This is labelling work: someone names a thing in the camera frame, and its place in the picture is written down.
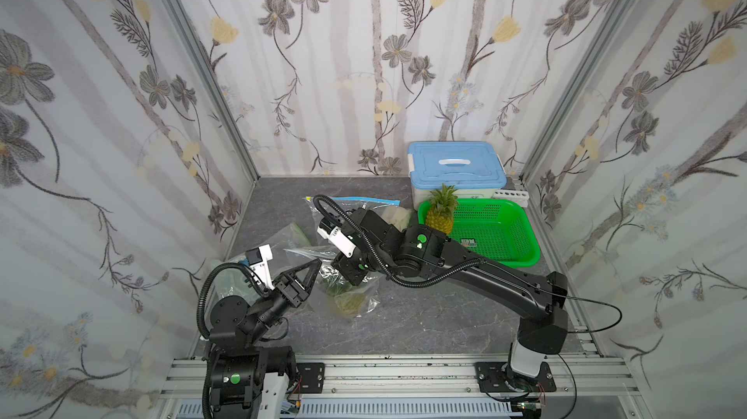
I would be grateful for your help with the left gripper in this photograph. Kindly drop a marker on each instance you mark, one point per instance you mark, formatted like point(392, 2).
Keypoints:
point(286, 291)

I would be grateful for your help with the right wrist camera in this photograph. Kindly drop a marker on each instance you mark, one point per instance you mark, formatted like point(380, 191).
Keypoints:
point(334, 235)

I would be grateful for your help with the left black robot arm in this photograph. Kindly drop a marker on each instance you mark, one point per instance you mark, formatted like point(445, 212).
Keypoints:
point(237, 364)

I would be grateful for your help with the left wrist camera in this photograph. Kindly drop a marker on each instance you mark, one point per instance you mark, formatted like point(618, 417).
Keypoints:
point(257, 260)

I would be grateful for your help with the blue lid storage box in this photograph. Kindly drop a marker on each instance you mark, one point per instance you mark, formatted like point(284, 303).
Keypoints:
point(473, 168)

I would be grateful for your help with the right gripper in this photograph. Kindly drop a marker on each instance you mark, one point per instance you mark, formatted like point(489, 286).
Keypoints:
point(348, 266)

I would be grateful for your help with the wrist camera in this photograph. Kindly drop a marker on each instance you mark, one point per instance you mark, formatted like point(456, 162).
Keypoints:
point(257, 260)
point(334, 235)

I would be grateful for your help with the pineapple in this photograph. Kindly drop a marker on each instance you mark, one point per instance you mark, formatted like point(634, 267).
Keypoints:
point(443, 204)
point(344, 300)

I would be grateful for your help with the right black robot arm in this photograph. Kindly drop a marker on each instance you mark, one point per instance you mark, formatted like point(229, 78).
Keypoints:
point(421, 257)

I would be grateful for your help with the green plastic basket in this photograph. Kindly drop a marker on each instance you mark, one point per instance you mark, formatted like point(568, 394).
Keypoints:
point(496, 229)

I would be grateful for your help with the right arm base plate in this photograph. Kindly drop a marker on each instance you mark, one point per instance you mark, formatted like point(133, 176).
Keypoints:
point(493, 378)

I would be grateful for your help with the green zip bag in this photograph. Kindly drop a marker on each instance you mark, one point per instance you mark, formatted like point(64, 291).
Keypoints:
point(233, 282)

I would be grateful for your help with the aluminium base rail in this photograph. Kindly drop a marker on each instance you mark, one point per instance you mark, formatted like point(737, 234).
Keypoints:
point(445, 386)

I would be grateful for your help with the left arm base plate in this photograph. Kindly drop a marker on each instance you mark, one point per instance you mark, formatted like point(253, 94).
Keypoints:
point(310, 379)

